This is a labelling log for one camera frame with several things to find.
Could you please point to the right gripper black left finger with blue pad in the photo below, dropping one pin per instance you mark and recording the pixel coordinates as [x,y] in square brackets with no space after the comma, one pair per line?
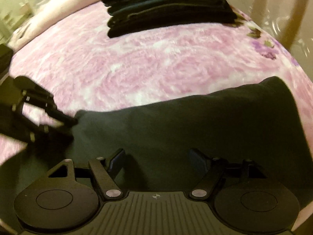
[69,195]

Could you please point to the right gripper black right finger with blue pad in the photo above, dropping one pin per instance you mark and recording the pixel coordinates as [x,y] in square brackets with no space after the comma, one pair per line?
[243,196]

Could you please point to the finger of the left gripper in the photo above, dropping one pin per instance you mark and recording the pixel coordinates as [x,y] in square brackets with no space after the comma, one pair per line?
[41,132]
[37,96]

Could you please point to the cream curtain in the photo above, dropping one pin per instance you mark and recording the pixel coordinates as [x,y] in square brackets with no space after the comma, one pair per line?
[288,21]

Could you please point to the pink floral bed blanket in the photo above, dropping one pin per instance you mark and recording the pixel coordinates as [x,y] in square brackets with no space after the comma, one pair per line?
[85,70]

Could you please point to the folded dark clothes stack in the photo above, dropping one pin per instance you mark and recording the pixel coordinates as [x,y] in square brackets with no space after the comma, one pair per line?
[129,16]

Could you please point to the pale pink duvet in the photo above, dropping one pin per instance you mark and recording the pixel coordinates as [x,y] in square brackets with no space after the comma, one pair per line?
[46,16]

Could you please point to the dark green garment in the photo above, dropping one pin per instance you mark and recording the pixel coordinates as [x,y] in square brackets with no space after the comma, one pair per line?
[255,121]

